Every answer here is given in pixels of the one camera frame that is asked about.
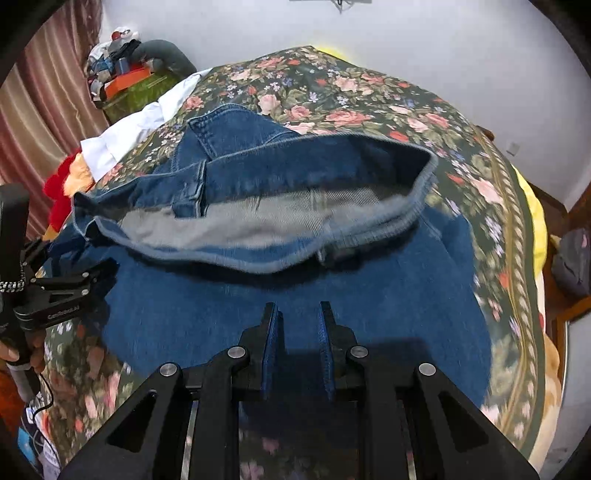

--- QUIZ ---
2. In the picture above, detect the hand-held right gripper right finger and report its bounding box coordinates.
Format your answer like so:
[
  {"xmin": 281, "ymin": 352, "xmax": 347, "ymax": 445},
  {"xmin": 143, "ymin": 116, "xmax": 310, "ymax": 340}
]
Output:
[{"xmin": 318, "ymin": 301, "xmax": 541, "ymax": 480}]

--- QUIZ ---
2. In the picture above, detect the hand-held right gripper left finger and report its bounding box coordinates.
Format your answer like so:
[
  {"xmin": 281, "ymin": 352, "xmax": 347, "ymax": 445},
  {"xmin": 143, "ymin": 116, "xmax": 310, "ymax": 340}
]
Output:
[{"xmin": 58, "ymin": 302, "xmax": 284, "ymax": 480}]

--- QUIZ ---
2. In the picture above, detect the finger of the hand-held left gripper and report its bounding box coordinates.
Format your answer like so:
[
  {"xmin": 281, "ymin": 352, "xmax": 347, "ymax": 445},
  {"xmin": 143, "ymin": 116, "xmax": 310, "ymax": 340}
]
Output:
[
  {"xmin": 21, "ymin": 239, "xmax": 59, "ymax": 273},
  {"xmin": 32, "ymin": 259, "xmax": 120, "ymax": 301}
]

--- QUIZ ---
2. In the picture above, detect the blue denim jacket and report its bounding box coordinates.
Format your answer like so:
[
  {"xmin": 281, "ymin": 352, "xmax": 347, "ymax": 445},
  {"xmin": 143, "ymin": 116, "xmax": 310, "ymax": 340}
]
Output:
[{"xmin": 48, "ymin": 104, "xmax": 493, "ymax": 416}]

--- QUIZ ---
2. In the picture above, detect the pile of clothes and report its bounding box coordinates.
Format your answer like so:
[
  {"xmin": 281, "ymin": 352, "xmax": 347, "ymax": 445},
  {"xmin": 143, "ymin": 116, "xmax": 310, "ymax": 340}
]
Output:
[{"xmin": 85, "ymin": 30, "xmax": 142, "ymax": 100}]

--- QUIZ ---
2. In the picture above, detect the person's left hand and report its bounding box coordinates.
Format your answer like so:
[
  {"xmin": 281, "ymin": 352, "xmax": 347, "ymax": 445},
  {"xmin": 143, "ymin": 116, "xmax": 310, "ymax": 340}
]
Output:
[{"xmin": 0, "ymin": 329, "xmax": 46, "ymax": 373}]

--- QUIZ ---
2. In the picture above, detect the red plush toy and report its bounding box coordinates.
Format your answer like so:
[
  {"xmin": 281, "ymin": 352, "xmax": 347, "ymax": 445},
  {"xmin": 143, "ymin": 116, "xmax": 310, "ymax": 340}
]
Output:
[{"xmin": 44, "ymin": 154, "xmax": 98, "ymax": 232}]

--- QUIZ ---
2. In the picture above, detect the striped red curtain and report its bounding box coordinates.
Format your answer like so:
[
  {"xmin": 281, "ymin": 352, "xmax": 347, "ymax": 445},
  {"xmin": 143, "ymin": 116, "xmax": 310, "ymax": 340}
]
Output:
[{"xmin": 0, "ymin": 0, "xmax": 110, "ymax": 241}]

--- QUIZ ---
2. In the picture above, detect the white cloth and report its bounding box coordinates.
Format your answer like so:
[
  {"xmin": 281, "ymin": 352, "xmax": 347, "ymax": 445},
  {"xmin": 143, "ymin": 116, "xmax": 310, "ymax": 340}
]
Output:
[{"xmin": 81, "ymin": 74, "xmax": 202, "ymax": 181}]

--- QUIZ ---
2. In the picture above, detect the stack of magazines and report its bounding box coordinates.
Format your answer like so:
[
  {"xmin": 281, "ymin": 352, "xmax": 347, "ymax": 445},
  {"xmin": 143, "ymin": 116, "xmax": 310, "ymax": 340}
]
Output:
[{"xmin": 17, "ymin": 411, "xmax": 61, "ymax": 477}]

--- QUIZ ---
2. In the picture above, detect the green storage box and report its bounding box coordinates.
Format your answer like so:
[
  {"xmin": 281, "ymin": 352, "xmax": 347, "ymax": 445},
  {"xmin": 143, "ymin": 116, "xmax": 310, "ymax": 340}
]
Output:
[{"xmin": 102, "ymin": 71, "xmax": 186, "ymax": 126}]

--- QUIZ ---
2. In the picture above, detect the orange box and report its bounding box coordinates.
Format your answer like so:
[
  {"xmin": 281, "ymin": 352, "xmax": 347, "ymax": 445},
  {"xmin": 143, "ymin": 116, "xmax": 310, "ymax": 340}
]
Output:
[{"xmin": 99, "ymin": 69, "xmax": 151, "ymax": 100}]

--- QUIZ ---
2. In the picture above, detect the grey plush pillow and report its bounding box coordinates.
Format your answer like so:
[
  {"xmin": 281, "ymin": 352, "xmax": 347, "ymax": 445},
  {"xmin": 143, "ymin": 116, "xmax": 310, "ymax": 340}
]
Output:
[{"xmin": 134, "ymin": 40, "xmax": 197, "ymax": 75}]

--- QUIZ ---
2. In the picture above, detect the floral bedspread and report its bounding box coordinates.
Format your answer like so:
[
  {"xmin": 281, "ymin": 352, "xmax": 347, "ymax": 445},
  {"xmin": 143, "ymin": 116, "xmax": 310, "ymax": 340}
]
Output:
[{"xmin": 41, "ymin": 45, "xmax": 549, "ymax": 480}]

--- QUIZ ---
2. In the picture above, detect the grey backpack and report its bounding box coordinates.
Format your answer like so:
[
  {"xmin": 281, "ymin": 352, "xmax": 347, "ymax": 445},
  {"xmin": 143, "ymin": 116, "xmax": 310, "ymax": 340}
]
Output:
[{"xmin": 551, "ymin": 228, "xmax": 591, "ymax": 299}]

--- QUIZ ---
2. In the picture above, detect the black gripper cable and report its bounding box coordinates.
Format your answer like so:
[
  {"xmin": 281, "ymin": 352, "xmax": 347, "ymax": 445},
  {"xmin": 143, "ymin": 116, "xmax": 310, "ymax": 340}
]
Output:
[{"xmin": 27, "ymin": 369, "xmax": 54, "ymax": 418}]

